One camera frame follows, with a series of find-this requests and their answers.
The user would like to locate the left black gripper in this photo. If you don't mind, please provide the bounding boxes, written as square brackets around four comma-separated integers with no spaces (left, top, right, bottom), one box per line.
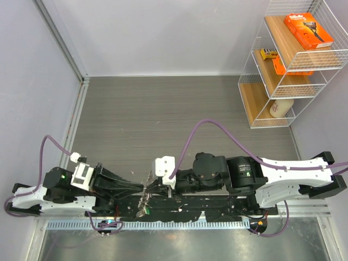
[70,161,145,204]

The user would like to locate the metal disc with keyrings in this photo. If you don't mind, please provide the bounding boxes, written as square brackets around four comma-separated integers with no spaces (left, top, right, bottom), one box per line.
[136,171,154,218]

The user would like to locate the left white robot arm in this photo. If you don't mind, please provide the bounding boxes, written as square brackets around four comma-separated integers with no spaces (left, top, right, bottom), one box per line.
[4,163,144,217]

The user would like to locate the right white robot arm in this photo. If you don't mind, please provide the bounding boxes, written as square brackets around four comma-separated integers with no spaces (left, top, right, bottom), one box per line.
[145,152,347,215]

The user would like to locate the cream bottle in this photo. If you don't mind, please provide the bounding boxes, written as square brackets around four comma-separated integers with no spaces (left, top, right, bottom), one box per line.
[270,99,294,118]

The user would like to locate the orange snack pack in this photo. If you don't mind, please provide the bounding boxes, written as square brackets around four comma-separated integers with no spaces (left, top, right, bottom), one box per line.
[272,55,315,76]

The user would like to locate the orange razor box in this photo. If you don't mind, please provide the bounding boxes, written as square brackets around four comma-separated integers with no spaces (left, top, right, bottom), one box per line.
[284,13,334,50]

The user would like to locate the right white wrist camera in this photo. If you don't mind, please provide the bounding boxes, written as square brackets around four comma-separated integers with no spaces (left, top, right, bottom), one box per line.
[152,156,176,189]

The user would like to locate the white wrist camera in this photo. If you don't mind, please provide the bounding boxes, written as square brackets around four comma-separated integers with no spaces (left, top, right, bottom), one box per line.
[70,152,94,191]
[152,156,176,189]

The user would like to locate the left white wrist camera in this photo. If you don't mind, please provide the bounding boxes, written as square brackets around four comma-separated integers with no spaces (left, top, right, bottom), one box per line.
[70,152,94,191]

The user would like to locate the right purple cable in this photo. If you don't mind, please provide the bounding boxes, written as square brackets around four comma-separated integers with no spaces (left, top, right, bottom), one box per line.
[169,119,348,238]

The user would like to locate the purple cable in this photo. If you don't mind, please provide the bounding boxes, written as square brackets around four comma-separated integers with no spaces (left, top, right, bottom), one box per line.
[169,119,348,238]
[3,134,125,236]

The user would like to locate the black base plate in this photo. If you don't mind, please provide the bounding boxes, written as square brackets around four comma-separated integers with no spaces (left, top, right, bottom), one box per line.
[91,194,278,222]

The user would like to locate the white slotted cable duct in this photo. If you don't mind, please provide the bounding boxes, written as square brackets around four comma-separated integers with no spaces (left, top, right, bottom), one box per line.
[46,219,250,231]

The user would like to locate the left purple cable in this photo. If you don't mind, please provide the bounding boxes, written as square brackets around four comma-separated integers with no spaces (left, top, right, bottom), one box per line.
[3,134,125,236]

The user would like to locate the white wire shelf rack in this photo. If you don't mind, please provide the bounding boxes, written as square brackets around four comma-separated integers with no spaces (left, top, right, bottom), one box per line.
[238,1,347,129]

